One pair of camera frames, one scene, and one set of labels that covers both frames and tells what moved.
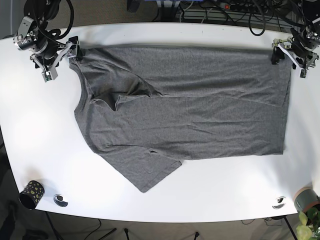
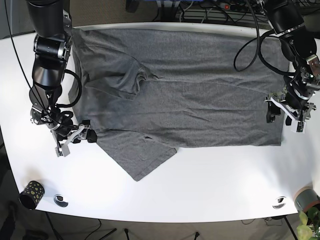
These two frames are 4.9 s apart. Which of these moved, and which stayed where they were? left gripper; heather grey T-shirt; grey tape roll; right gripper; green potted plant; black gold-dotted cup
Moved: heather grey T-shirt; right gripper; left gripper
Stayed: green potted plant; grey tape roll; black gold-dotted cup
